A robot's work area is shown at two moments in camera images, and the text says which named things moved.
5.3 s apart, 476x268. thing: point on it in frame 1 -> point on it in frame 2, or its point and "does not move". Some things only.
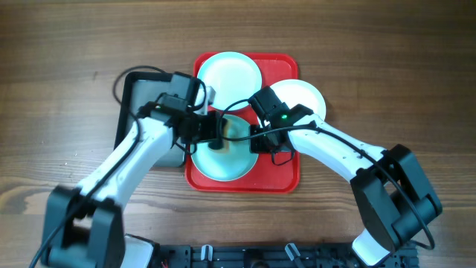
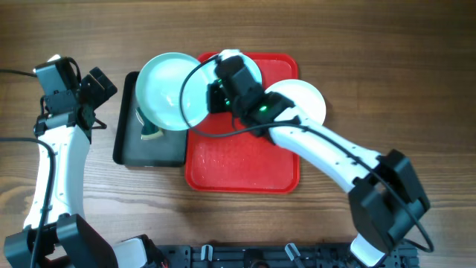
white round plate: x=294 y=92 does not move
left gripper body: x=201 y=129 -> x=98 y=95
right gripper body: x=261 y=144 -> x=217 y=101
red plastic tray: x=268 y=172 does not move
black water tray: x=139 y=88 does not move
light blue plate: x=231 y=162 -> x=158 y=88
